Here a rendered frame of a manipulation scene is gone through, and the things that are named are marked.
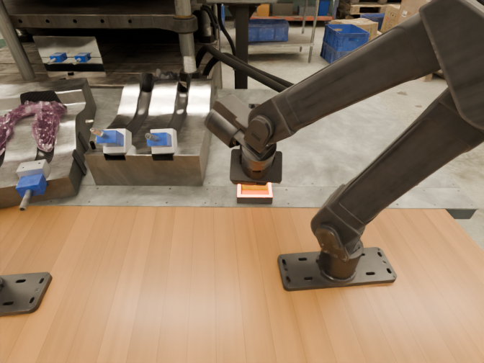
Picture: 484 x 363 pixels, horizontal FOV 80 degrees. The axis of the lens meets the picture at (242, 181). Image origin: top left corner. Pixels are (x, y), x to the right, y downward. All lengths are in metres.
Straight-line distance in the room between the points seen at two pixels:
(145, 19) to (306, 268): 1.19
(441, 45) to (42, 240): 0.69
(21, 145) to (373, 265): 0.84
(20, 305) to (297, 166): 0.63
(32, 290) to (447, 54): 0.64
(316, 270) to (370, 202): 0.19
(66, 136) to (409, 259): 0.83
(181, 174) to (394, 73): 0.50
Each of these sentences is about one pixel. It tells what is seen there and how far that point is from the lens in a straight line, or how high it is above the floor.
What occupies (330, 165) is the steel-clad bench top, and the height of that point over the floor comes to 0.80.
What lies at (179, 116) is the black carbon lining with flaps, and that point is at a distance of 0.86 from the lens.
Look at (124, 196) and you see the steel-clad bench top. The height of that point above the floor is 0.80.
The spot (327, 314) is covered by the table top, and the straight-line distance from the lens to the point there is 0.52.
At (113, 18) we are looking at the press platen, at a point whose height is 1.03.
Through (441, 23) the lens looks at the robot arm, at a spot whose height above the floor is 1.20.
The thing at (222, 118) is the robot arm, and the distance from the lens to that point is 0.48.
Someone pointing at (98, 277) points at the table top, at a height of 0.80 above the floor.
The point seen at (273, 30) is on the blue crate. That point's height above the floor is 0.39.
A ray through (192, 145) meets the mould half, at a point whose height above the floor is 0.89.
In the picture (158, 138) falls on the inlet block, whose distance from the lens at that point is 0.62.
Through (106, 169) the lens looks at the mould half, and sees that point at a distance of 0.74.
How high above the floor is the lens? 1.25
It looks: 39 degrees down
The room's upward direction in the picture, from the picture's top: straight up
